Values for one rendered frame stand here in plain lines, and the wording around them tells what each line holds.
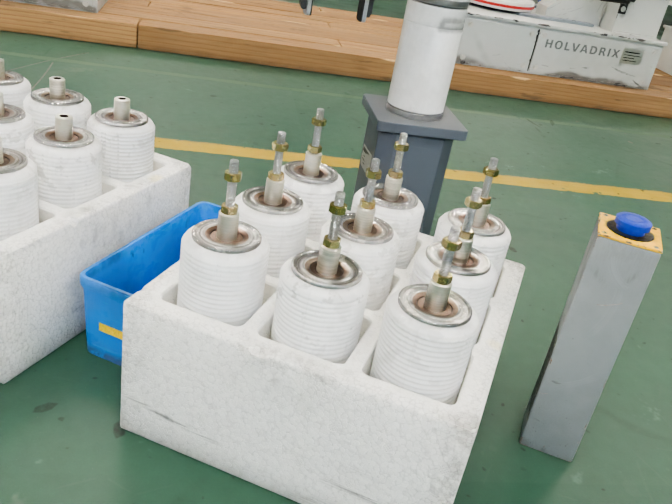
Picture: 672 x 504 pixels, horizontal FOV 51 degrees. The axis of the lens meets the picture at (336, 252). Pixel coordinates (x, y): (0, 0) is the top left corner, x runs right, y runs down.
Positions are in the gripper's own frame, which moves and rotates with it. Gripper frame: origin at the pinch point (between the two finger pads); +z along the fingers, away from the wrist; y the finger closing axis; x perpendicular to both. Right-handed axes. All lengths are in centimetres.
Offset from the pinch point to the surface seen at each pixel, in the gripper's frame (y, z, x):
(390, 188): -9.2, 20.5, 7.3
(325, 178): -1.7, 21.8, 2.2
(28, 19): 59, 42, -162
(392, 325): -2.1, 23.7, 34.0
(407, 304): -3.7, 21.9, 32.8
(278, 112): -15, 47, -104
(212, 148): 6, 47, -72
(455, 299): -9.2, 21.9, 31.8
